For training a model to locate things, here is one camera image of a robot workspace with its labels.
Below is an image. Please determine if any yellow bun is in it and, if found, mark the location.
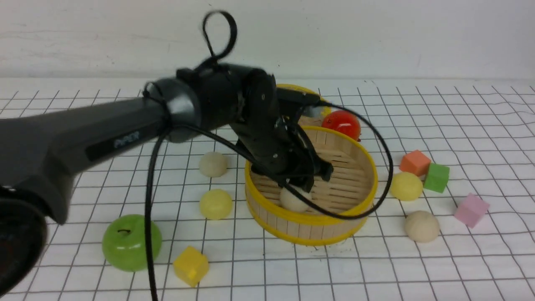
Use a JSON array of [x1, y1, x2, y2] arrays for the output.
[[390, 172, 423, 202], [199, 189, 233, 220]]

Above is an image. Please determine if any pink cube block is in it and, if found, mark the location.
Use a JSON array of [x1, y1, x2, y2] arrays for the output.
[[453, 193, 490, 229]]

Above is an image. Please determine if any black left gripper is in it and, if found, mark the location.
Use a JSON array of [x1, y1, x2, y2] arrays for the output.
[[232, 69, 333, 193]]

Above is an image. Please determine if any bamboo steamer tray yellow rim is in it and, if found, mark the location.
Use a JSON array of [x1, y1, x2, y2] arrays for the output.
[[244, 126, 378, 246]]

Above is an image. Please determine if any bamboo steamer lid yellow rim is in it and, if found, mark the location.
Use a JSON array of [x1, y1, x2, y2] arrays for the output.
[[277, 83, 332, 126]]

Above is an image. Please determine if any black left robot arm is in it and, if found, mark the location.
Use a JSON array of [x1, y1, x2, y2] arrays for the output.
[[1, 64, 321, 295]]

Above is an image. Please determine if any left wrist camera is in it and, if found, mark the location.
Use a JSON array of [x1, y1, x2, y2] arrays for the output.
[[276, 84, 332, 118]]

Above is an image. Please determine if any white bun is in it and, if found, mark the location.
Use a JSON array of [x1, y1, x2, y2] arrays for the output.
[[199, 152, 229, 178], [404, 210, 440, 243], [280, 185, 312, 213]]

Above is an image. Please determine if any green apple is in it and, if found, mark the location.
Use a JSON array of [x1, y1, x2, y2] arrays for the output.
[[102, 214, 147, 272]]

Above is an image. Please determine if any green cube block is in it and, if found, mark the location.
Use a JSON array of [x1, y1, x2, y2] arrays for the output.
[[423, 163, 450, 193]]

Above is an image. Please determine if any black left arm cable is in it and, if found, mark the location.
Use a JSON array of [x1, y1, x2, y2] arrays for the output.
[[143, 10, 393, 301]]

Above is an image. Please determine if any yellow cube block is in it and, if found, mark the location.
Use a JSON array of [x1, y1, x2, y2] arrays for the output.
[[173, 246, 209, 288]]

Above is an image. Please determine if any orange cube block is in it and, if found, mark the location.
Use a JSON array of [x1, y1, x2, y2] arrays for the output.
[[399, 149, 431, 177]]

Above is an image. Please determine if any red tomato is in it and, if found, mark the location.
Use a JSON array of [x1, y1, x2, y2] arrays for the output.
[[321, 110, 361, 142]]

